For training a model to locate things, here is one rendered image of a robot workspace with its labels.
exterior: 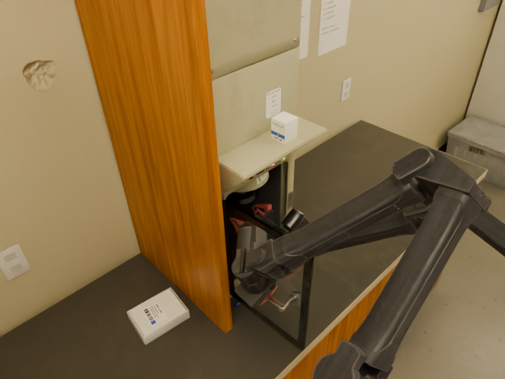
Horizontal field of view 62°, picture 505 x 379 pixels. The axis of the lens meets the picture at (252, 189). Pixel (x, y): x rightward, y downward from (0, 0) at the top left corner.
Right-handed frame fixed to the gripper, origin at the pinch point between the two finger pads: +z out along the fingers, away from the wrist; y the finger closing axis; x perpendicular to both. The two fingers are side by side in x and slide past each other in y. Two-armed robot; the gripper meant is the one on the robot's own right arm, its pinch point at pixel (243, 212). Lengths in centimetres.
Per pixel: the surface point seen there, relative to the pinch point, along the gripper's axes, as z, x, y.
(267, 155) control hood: -17.8, -34.0, 6.0
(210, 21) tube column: -9, -67, 14
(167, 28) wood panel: -10, -68, 25
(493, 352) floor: -75, 118, -106
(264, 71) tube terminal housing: -9, -51, -2
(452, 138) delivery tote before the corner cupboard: 27, 92, -250
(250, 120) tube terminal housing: -9.0, -39.5, 3.5
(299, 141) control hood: -19.1, -33.9, -4.5
